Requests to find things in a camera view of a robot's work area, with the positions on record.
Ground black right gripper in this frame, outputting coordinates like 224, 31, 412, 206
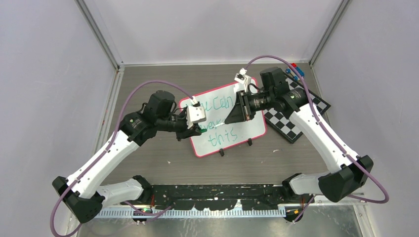
225, 89, 274, 124

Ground pink-framed whiteboard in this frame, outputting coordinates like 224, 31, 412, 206
179, 81, 267, 158

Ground black white chessboard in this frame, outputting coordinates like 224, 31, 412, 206
263, 71, 331, 145

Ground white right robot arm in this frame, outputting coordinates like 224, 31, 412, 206
224, 67, 374, 203

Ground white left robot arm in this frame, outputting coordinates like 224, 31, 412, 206
52, 90, 206, 224

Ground red blue toy blocks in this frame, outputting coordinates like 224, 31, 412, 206
285, 63, 305, 82

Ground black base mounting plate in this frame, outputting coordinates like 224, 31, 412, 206
120, 184, 315, 212

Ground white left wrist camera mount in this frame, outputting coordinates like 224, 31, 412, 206
186, 96, 207, 129

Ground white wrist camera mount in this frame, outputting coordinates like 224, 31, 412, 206
234, 68, 252, 93
186, 96, 207, 129

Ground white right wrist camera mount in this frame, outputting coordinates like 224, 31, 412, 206
234, 68, 252, 93

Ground aluminium frame rail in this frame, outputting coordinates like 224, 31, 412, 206
69, 188, 367, 219

